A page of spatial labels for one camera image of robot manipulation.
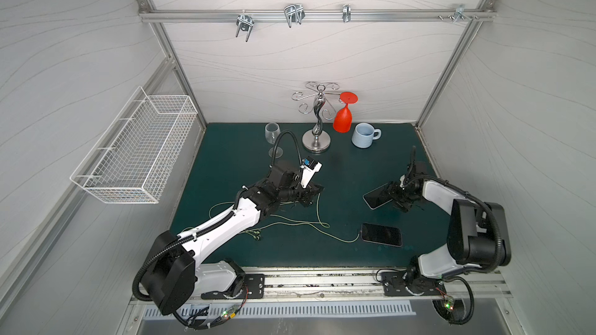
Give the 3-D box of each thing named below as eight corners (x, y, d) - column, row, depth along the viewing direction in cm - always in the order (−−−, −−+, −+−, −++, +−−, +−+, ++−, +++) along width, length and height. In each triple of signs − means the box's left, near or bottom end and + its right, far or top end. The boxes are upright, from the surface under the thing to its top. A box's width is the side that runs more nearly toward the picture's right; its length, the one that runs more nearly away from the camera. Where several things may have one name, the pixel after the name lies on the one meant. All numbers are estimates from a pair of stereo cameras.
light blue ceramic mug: (347, 141, 116) (349, 131, 110) (358, 129, 121) (361, 119, 115) (367, 152, 111) (370, 142, 105) (377, 139, 116) (381, 129, 111)
